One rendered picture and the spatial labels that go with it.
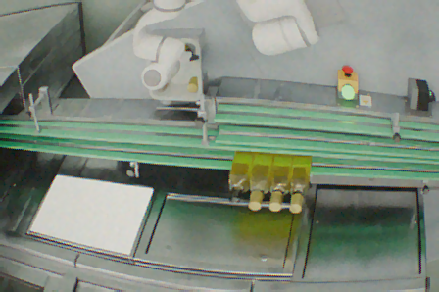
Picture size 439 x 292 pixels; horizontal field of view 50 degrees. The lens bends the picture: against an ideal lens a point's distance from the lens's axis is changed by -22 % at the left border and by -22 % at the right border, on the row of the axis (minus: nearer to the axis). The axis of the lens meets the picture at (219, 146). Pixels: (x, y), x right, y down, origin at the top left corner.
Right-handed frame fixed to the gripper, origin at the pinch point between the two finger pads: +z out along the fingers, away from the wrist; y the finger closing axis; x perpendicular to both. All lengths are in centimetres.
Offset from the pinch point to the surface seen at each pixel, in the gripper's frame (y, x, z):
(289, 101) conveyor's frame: 33.1, -13.1, -3.4
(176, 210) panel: 0.8, -44.9, -16.1
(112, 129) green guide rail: -23.5, -24.3, -4.7
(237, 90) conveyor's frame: 17.0, -11.9, 0.2
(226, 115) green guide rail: 15.5, -16.3, -9.7
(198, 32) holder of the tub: 5.4, 7.0, 0.3
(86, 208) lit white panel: -30, -46, -22
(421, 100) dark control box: 81, -9, -1
